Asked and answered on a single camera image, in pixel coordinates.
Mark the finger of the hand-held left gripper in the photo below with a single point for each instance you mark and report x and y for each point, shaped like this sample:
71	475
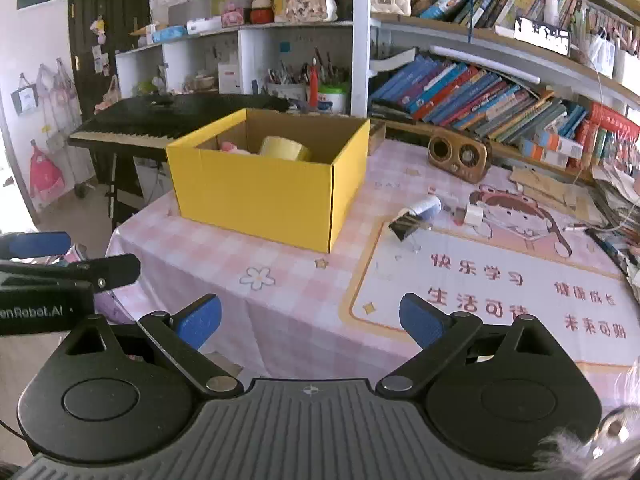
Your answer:
35	245
115	270

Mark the pink plush pig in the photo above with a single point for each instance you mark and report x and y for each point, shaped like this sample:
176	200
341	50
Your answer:
232	147

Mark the desktop with pink checked cloth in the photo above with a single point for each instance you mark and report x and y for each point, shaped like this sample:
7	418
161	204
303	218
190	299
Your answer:
225	260

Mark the white shelf unit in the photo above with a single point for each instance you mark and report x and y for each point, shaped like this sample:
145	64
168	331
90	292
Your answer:
250	45

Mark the black binder clip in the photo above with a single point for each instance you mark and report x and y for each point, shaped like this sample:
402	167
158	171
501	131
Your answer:
405	227

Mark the yellow tape roll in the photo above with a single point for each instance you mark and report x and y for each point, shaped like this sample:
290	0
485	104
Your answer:
280	149

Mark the pink hanging bag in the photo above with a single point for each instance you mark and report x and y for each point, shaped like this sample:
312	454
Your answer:
60	87

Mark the brown retro radio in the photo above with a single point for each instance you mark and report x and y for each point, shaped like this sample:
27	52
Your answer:
460	157

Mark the white jar with green lid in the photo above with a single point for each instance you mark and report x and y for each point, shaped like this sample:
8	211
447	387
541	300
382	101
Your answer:
334	100

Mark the white marker pen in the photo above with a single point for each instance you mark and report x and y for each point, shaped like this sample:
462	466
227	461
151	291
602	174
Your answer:
575	229

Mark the stack of papers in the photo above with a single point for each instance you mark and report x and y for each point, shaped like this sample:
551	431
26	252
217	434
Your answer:
620	200

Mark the black keyboard stand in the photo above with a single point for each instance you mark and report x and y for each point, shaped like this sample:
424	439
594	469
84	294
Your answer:
112	195

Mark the white printed bottle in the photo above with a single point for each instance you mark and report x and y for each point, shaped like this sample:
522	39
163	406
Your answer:
425	207

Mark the long row of leaning books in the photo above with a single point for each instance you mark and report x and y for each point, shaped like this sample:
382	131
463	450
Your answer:
475	95

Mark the red round doll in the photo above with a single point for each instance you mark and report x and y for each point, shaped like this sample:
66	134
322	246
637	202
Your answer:
262	10

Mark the purple plastic bag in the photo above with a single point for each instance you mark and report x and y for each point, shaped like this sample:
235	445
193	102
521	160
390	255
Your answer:
112	307

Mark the grey fluffy fur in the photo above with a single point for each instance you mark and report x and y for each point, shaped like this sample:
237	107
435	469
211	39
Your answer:
580	452

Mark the white carton with red label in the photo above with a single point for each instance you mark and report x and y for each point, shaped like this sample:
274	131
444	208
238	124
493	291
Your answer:
230	80

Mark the pink toy box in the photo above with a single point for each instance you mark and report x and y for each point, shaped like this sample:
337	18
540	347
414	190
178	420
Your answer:
232	15

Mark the wooden chessboard box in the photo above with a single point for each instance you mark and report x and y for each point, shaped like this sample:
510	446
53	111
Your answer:
377	135

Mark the white pen holder cup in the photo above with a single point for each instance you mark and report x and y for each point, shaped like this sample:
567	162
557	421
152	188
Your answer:
287	91

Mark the printed cartoon desk mat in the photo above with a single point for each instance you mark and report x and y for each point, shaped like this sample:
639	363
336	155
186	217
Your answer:
500	310

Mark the flat white box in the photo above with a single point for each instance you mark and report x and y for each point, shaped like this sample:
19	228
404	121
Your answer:
202	25

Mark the dark door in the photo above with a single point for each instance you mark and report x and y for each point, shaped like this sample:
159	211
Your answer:
125	60

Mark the pile of cardboard pieces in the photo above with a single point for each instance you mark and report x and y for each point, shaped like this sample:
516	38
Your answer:
550	185

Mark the blue tissue pack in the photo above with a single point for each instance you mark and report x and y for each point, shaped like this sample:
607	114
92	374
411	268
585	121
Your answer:
167	35

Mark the black electronic keyboard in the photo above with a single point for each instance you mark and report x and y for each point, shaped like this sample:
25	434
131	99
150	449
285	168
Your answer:
150	115

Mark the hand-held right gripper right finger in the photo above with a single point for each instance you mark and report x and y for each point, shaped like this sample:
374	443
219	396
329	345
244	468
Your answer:
420	320

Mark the pink backpack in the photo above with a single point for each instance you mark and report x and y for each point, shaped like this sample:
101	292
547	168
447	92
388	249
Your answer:
45	180

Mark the small white red box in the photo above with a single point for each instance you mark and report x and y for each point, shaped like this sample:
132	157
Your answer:
472	215

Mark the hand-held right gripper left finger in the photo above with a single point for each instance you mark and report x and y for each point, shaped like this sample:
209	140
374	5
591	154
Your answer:
200	320

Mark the white navy tote bag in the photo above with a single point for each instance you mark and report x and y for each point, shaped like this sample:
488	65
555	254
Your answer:
25	97

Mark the yellow cardboard box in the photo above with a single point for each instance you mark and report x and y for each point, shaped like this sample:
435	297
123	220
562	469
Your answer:
250	200

